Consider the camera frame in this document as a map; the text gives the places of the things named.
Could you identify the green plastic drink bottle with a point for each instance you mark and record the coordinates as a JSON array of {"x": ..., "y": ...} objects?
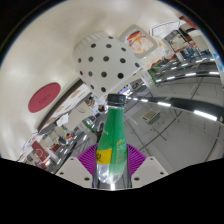
[{"x": 111, "y": 140}]

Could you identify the ceiling air conditioner unit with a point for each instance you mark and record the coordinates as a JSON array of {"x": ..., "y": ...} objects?
[{"x": 150, "y": 115}]

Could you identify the brown tray with paper liner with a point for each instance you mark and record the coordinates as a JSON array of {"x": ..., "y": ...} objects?
[{"x": 66, "y": 106}]

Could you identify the white printed card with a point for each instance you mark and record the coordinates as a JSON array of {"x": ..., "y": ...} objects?
[{"x": 164, "y": 28}]

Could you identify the flat round red coaster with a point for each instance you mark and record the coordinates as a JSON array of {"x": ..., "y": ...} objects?
[{"x": 44, "y": 97}]

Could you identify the white black-dotted mug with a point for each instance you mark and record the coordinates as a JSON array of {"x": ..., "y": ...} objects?
[{"x": 106, "y": 63}]

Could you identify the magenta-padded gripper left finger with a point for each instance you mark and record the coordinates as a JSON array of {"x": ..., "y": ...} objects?
[{"x": 87, "y": 160}]

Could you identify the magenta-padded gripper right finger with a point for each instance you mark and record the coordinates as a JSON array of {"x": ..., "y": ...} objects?
[{"x": 136, "y": 160}]

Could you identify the crumpled white napkin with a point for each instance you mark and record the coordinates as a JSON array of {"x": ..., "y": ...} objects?
[{"x": 62, "y": 119}]

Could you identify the ceiling lights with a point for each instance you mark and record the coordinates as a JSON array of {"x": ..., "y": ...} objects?
[{"x": 205, "y": 115}]

